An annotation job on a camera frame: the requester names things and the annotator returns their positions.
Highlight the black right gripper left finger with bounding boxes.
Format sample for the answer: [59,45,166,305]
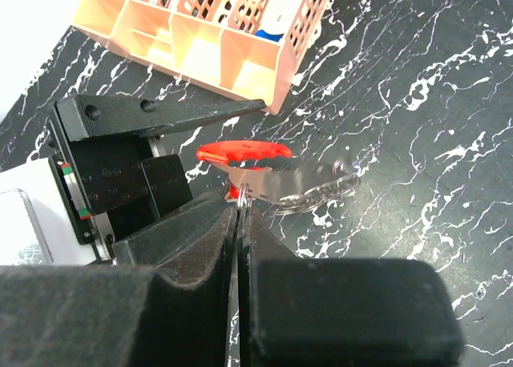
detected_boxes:
[1,208,236,366]

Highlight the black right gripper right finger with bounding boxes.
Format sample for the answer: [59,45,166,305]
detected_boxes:
[238,208,464,366]

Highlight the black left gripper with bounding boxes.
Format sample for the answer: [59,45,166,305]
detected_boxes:
[47,95,266,266]

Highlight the peach plastic desk organizer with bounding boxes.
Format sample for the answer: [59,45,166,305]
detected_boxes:
[72,0,329,115]

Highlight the white label bottle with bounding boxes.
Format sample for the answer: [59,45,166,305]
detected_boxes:
[255,0,303,42]

